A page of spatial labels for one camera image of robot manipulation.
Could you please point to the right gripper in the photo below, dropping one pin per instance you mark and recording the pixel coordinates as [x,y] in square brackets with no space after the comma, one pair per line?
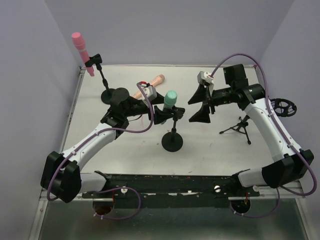
[211,100]

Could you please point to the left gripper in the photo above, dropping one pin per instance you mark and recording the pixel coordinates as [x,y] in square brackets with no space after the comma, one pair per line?
[154,113]

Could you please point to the teal toy microphone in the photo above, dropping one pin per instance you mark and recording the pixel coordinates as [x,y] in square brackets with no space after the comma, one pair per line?
[170,100]

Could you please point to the black round-base mic stand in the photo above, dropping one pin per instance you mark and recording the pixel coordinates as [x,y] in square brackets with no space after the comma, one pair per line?
[106,95]

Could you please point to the pink toy microphone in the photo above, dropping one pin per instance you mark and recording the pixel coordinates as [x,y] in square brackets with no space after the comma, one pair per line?
[80,45]

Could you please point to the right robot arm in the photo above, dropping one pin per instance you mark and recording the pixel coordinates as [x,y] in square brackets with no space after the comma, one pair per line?
[290,160]

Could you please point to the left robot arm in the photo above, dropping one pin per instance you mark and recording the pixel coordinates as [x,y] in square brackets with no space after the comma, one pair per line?
[111,126]

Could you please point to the black tripod mic stand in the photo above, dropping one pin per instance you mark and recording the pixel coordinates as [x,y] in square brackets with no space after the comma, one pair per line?
[240,127]

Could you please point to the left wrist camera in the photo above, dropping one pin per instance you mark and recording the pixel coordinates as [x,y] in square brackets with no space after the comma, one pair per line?
[148,92]

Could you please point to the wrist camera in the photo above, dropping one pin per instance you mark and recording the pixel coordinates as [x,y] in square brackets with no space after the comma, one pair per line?
[148,92]
[204,78]

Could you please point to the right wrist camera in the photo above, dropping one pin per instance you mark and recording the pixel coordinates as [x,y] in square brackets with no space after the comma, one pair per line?
[204,78]

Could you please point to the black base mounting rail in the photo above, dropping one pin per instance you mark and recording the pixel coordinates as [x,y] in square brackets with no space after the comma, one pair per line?
[170,191]

